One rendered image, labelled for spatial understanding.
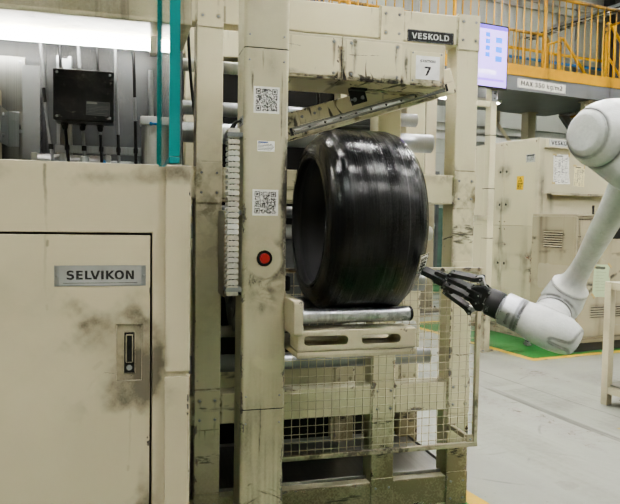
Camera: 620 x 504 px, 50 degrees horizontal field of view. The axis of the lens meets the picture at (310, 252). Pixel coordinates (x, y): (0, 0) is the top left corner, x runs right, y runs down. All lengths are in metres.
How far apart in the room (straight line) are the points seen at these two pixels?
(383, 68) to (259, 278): 0.87
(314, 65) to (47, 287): 1.34
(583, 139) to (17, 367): 1.11
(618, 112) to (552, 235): 5.18
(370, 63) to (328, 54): 0.15
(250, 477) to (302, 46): 1.36
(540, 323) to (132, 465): 1.06
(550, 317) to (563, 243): 4.69
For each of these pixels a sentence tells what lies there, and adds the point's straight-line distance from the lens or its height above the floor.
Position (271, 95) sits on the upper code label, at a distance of 1.94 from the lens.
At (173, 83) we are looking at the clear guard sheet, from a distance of 1.21.
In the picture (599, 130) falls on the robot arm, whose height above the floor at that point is 1.35.
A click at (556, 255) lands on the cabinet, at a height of 0.87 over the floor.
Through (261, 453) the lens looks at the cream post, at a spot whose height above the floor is 0.49.
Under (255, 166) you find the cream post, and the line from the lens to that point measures 1.91.
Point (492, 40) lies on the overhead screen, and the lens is 6.23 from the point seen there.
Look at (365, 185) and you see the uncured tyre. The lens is 1.80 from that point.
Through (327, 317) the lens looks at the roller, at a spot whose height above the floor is 0.90.
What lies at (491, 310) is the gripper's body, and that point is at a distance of 1.84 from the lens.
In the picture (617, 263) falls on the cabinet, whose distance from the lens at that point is 6.77.
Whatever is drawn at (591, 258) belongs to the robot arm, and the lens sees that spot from 1.82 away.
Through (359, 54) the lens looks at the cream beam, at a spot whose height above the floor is 1.73.
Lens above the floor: 1.18
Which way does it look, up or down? 3 degrees down
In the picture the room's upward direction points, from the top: 1 degrees clockwise
